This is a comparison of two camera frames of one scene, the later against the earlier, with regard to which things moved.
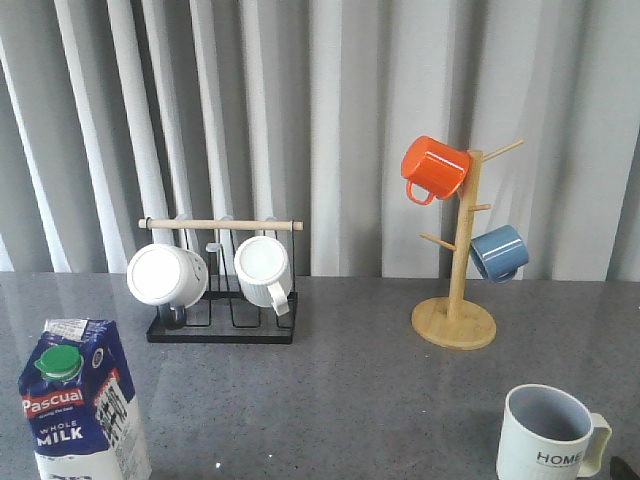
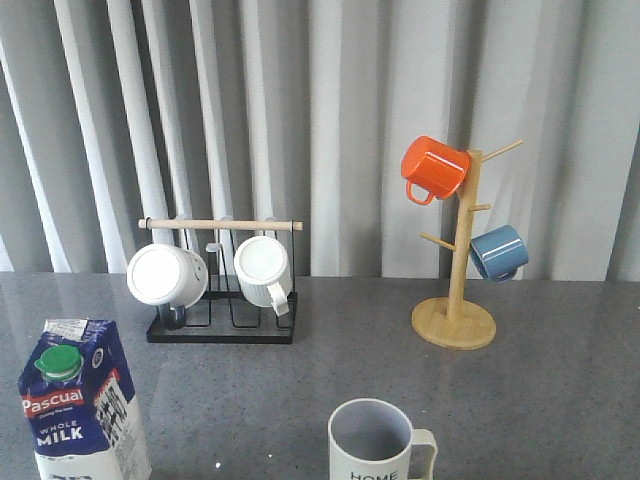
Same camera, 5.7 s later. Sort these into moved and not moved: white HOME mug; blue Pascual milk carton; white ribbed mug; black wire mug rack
Moved: white HOME mug
Not moved: white ribbed mug; blue Pascual milk carton; black wire mug rack
